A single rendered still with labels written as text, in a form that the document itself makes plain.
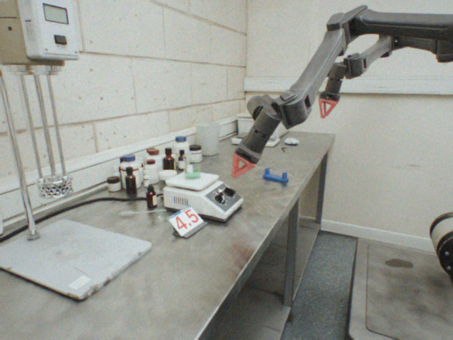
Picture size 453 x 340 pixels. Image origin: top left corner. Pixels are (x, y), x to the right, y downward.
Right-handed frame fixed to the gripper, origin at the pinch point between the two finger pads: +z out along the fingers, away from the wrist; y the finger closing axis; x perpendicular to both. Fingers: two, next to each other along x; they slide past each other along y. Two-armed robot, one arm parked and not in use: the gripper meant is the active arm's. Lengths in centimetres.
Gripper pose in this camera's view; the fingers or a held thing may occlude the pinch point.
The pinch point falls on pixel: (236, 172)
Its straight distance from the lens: 85.0
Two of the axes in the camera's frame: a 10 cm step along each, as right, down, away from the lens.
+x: 8.5, 5.2, -0.2
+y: -2.5, 3.8, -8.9
